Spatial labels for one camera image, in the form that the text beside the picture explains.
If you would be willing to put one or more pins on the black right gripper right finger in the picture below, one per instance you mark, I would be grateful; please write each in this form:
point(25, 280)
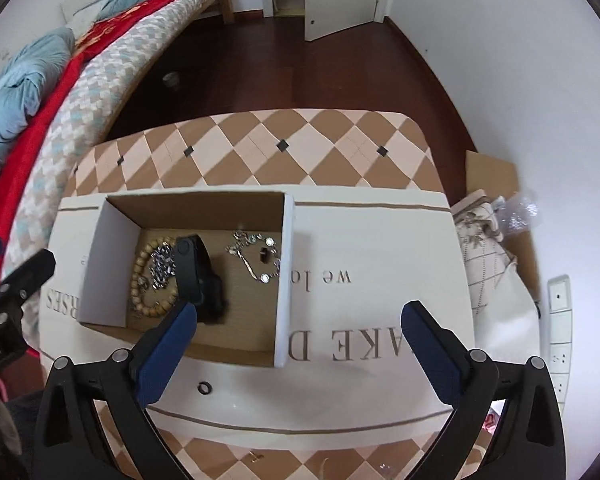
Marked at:
point(528, 442)

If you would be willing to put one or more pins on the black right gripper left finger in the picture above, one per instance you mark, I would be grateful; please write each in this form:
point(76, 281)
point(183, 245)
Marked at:
point(70, 442)

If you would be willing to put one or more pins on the checkered quilt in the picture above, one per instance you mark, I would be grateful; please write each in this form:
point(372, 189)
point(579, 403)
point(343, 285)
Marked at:
point(85, 118)

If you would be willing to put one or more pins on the patterned fabric bag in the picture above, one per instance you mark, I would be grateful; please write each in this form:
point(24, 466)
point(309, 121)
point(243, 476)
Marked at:
point(506, 320)

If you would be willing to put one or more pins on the white cardboard box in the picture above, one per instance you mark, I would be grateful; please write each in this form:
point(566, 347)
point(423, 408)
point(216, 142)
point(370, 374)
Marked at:
point(228, 253)

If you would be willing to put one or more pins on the white power strip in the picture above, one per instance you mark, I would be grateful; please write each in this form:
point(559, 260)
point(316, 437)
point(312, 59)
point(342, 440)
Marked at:
point(560, 349)

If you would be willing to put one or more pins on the clear plastic wrap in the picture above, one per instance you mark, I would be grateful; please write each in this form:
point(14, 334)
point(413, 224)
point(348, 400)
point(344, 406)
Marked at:
point(518, 214)

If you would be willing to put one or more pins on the light blue blanket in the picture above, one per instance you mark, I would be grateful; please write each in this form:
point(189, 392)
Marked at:
point(30, 76)

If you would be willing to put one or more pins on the flat brown cardboard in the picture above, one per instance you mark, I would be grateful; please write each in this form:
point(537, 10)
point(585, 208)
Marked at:
point(499, 180)

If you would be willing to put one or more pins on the red blanket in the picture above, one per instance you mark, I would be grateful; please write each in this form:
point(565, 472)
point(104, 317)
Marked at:
point(21, 158)

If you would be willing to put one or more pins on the cream printed tablecloth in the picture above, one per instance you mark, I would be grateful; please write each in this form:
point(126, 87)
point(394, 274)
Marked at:
point(321, 224)

